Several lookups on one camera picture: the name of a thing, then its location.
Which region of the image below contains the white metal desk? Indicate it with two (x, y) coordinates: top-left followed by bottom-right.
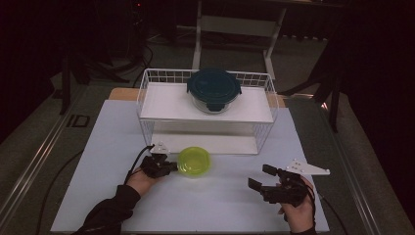
(191, 0), (289, 80)

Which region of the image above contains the hand-held gripper cable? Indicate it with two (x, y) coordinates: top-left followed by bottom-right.
(306, 184), (348, 235)
(123, 144), (156, 185)

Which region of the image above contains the person's right hand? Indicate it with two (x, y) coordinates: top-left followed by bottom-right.
(278, 175), (317, 234)

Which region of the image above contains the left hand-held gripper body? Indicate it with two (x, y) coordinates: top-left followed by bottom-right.
(140, 140), (171, 179)

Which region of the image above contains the right hand-held gripper cable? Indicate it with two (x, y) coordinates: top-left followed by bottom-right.
(306, 184), (348, 235)

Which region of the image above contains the left hand-held gripper cable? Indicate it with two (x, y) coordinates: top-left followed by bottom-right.
(123, 144), (156, 185)

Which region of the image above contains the round container with blue lid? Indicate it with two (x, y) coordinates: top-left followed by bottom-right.
(186, 68), (243, 115)

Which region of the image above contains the aluminium rail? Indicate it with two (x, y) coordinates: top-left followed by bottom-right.
(0, 94), (87, 224)
(321, 102), (385, 235)

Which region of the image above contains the black stand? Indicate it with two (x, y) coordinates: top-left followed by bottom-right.
(279, 48), (345, 133)
(59, 48), (130, 116)

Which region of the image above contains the white wire shelf rack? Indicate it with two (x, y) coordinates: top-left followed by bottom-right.
(136, 68), (280, 156)

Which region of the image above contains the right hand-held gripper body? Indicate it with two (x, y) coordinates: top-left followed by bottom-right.
(259, 159), (331, 209)

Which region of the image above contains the black floor cable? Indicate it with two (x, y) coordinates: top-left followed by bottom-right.
(34, 149), (84, 235)

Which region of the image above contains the small container with green lid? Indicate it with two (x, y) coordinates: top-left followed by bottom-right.
(176, 146), (212, 178)

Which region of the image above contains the person's left hand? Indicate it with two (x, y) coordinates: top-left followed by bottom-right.
(125, 165), (165, 197)

